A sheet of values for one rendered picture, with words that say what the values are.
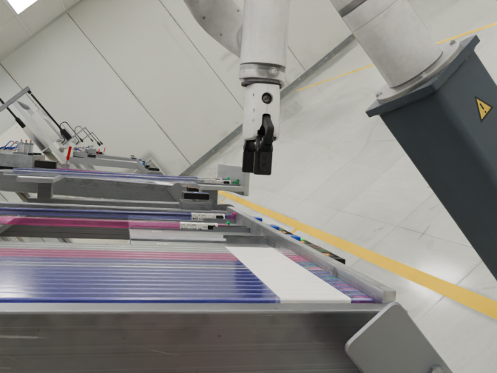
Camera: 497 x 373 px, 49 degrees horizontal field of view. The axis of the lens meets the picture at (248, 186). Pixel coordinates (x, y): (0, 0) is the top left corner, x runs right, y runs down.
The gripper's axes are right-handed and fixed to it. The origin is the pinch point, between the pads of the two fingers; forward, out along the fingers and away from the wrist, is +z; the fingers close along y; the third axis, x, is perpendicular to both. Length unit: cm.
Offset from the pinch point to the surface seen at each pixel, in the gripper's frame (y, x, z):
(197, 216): -0.7, 10.3, 9.2
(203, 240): -23.2, 12.6, 10.0
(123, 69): 749, 27, -122
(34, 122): 436, 103, -21
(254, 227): -14.8, 3.4, 9.0
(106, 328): -60, 25, 10
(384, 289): -58, 3, 8
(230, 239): -23.3, 8.8, 9.6
